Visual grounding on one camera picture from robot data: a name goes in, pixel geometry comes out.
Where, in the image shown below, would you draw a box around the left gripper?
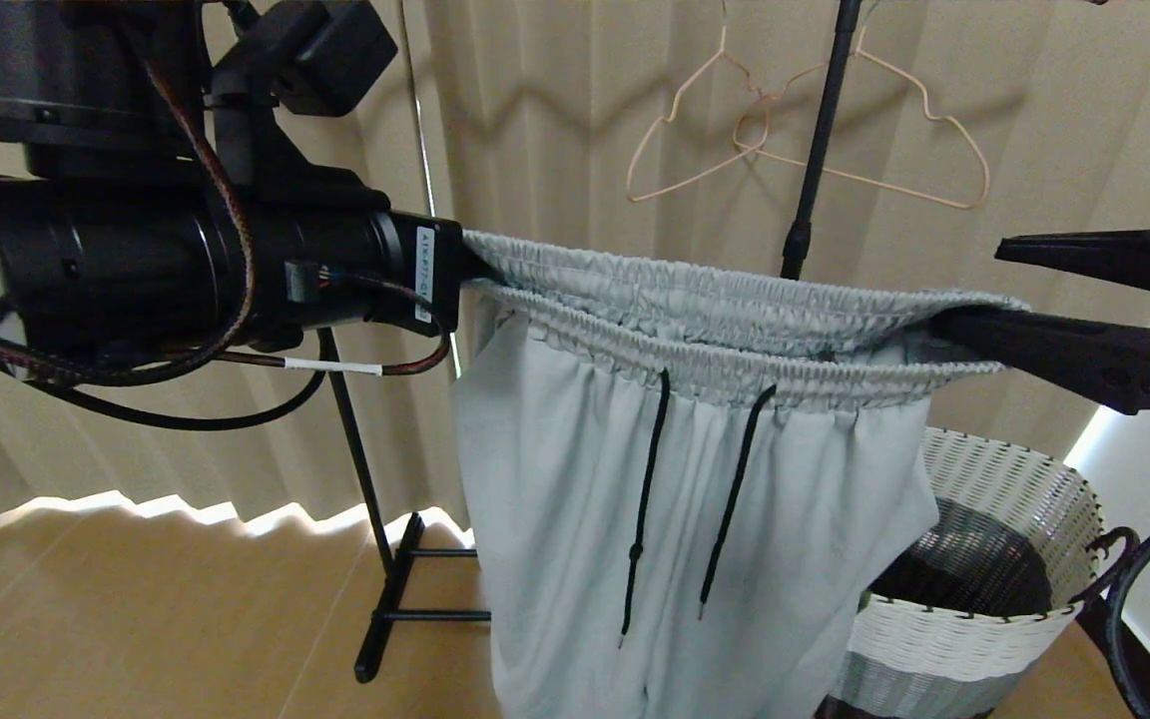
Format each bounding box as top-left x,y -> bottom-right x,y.
0,175 -> 466,375

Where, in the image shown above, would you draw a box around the pink clothes hanger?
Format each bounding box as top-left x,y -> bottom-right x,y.
627,0 -> 769,205
733,25 -> 991,212

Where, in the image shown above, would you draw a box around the pale grey shorts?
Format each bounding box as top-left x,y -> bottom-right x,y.
450,230 -> 1030,719

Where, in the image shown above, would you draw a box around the black clothes rack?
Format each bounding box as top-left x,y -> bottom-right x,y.
320,0 -> 867,685

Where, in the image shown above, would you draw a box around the white laundry basket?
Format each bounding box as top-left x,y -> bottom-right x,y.
830,427 -> 1140,719

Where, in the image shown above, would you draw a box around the beige curtain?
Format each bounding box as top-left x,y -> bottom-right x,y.
0,0 -> 1150,525

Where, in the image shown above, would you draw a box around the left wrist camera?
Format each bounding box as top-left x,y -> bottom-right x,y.
206,0 -> 401,211

